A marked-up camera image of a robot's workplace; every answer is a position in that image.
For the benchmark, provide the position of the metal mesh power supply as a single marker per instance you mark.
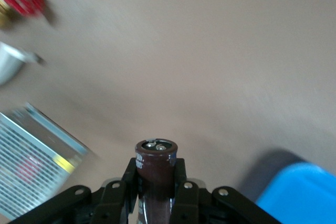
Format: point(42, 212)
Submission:
point(26, 161)

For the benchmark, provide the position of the large dark electrolytic capacitor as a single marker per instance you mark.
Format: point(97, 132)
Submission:
point(155, 171)

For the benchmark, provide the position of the blue plastic tray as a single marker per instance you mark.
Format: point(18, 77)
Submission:
point(302, 195)

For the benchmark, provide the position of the white semicircular plastic bracket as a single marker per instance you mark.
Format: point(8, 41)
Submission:
point(8, 61)

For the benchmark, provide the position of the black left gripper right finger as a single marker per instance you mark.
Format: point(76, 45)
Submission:
point(185, 200)

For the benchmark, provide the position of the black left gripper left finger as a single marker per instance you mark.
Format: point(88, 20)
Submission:
point(115, 200)

